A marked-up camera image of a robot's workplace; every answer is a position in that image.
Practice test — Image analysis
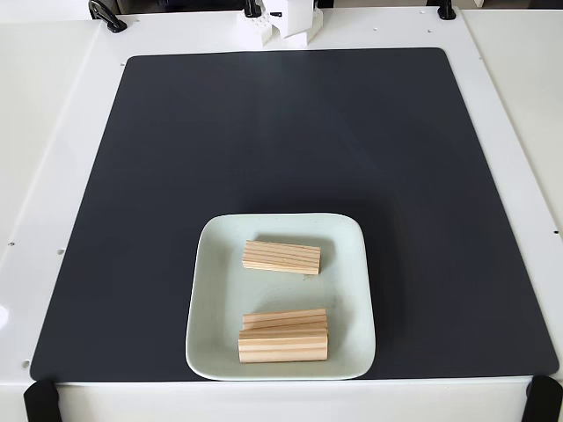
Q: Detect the grooved wooden block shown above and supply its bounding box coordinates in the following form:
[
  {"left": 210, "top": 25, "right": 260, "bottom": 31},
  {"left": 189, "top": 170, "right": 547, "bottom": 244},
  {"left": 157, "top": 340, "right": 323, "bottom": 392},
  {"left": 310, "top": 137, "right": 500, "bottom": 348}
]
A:
[
  {"left": 241, "top": 308, "right": 330, "bottom": 335},
  {"left": 241, "top": 239, "right": 323, "bottom": 277},
  {"left": 238, "top": 328, "right": 330, "bottom": 365}
]

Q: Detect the pale green square plate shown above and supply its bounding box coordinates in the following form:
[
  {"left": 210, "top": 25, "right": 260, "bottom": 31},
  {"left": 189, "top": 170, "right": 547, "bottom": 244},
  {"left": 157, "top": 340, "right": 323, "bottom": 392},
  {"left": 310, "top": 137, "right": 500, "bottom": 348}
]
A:
[{"left": 184, "top": 212, "right": 377, "bottom": 382}]

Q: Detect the black rubber mat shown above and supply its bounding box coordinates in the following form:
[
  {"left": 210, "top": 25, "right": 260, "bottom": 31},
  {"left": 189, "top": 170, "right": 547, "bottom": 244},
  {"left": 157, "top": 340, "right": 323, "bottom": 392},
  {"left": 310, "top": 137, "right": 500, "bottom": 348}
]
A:
[{"left": 29, "top": 47, "right": 559, "bottom": 382}]

